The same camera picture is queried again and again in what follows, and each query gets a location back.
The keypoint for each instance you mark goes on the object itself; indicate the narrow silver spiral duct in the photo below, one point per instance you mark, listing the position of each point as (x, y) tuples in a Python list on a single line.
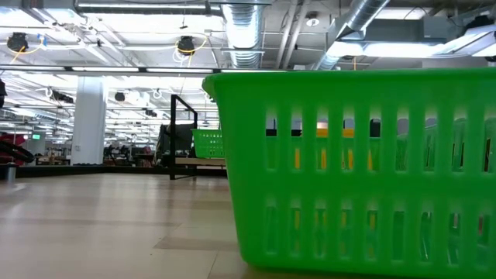
[(364, 13)]

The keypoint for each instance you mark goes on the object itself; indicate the dark red bulky object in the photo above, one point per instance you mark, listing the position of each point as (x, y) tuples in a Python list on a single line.
[(7, 158)]

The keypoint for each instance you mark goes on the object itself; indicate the wide silver ribbed duct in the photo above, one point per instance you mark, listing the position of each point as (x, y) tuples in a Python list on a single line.
[(243, 35)]

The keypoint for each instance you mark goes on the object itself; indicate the wooden shelf board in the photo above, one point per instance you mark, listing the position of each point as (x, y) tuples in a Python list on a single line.
[(201, 162)]

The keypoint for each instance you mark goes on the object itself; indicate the green slotted plastic basket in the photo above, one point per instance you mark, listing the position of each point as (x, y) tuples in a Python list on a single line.
[(348, 186), (207, 143)]

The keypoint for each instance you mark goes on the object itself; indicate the black metal shelf frame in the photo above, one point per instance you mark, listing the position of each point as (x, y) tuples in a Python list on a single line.
[(173, 135)]

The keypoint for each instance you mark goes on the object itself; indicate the dark framed ceiling light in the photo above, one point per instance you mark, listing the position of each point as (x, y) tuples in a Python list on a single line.
[(139, 6)]

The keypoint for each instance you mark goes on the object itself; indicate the white round ceiling sensor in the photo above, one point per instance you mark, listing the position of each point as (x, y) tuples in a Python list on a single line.
[(312, 22)]

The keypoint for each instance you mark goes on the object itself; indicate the dark background workstation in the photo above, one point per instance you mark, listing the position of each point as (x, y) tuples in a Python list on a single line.
[(182, 139)]

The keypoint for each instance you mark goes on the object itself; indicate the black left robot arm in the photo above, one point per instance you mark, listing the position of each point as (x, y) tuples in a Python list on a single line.
[(2, 93)]

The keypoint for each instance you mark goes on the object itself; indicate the white square column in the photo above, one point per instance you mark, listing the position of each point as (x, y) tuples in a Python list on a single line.
[(89, 124)]

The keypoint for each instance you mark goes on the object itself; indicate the long linear ceiling light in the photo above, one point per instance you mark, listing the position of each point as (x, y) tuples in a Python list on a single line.
[(104, 69)]

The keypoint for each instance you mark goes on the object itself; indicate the black aluminium table frame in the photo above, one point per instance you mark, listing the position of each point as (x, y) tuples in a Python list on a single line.
[(97, 171)]

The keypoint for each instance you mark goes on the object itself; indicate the bright angled light panel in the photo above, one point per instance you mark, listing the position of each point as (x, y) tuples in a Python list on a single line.
[(472, 38)]

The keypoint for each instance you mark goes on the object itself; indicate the grey metal cylinder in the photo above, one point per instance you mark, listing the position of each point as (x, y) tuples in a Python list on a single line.
[(11, 172)]

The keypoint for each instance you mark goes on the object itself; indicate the green exit sign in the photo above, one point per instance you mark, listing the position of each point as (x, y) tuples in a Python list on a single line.
[(36, 136)]

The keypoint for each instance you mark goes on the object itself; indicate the small black ceiling device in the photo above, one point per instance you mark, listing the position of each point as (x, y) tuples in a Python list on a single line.
[(119, 96)]

